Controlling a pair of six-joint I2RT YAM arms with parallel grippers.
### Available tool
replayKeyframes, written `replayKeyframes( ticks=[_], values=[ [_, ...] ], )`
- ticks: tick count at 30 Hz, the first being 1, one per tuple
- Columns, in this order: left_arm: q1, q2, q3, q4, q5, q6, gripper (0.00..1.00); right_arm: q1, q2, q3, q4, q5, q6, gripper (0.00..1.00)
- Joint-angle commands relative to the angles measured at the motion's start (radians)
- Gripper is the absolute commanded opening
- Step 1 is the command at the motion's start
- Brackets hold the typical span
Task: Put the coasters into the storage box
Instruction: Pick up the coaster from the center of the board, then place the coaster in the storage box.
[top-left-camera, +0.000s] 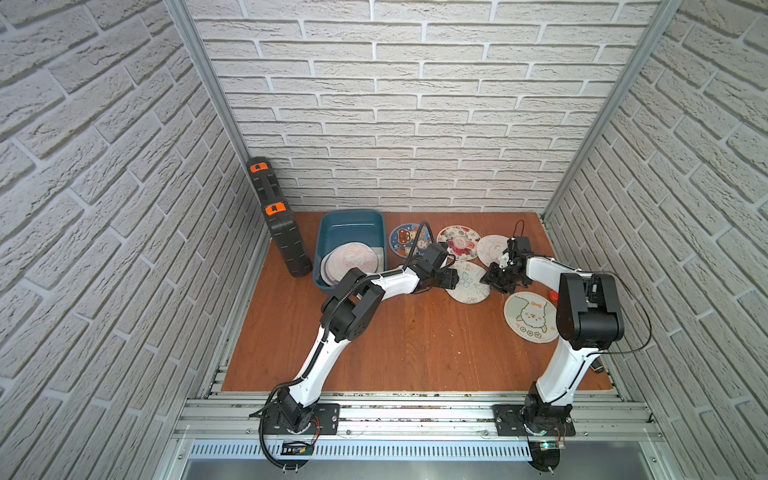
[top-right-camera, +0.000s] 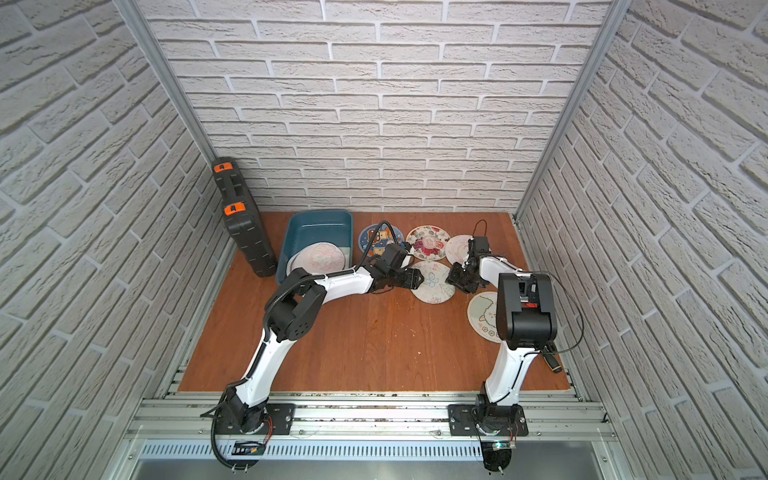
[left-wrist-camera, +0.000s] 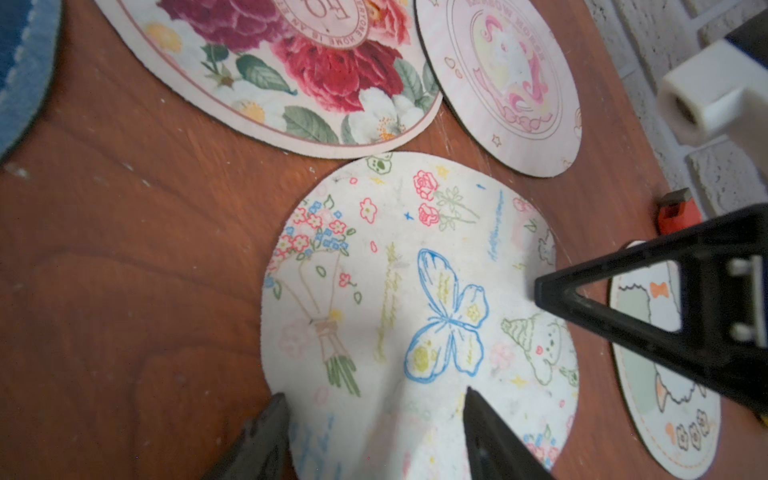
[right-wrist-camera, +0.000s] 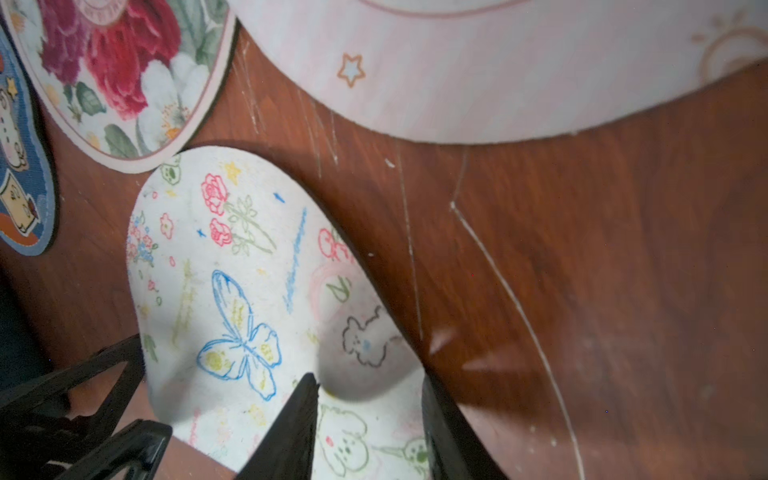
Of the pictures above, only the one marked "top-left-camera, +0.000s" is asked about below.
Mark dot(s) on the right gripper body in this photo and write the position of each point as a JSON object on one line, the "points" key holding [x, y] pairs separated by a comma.
{"points": [[502, 278]]}

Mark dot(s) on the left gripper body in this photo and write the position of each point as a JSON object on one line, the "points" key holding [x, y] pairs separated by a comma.
{"points": [[445, 279]]}

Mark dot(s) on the white pink sketch coaster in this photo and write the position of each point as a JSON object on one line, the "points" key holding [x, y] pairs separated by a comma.
{"points": [[490, 249]]}

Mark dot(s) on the floral pink coaster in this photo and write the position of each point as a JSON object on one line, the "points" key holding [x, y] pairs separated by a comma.
{"points": [[461, 241]]}

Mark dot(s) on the white butterfly coaster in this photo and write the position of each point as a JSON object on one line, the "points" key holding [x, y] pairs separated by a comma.
{"points": [[469, 289]]}

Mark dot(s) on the white dog face coaster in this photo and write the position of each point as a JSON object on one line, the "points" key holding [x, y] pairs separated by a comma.
{"points": [[532, 317]]}

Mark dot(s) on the pink piglet coaster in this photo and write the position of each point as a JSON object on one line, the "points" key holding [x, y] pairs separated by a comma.
{"points": [[345, 257]]}

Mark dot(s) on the teal storage box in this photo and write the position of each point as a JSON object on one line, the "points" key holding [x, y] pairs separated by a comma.
{"points": [[343, 226]]}

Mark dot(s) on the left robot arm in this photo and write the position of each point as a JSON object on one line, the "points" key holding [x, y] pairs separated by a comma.
{"points": [[346, 315]]}

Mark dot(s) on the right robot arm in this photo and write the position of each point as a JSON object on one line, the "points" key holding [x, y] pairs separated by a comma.
{"points": [[588, 319]]}

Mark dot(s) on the blue cartoon animals coaster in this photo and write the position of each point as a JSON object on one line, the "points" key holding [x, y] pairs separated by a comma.
{"points": [[402, 238]]}

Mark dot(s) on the black screwdriver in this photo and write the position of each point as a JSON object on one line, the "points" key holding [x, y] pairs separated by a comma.
{"points": [[597, 366]]}

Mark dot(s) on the black orange tool case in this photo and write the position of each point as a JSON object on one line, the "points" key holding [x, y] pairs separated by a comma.
{"points": [[279, 217]]}

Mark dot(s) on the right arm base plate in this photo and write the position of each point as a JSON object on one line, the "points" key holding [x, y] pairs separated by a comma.
{"points": [[533, 420]]}

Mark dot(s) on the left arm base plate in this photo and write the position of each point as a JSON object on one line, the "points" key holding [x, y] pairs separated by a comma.
{"points": [[321, 418]]}

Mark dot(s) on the aluminium rail frame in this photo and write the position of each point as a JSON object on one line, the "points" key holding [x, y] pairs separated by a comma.
{"points": [[410, 426]]}

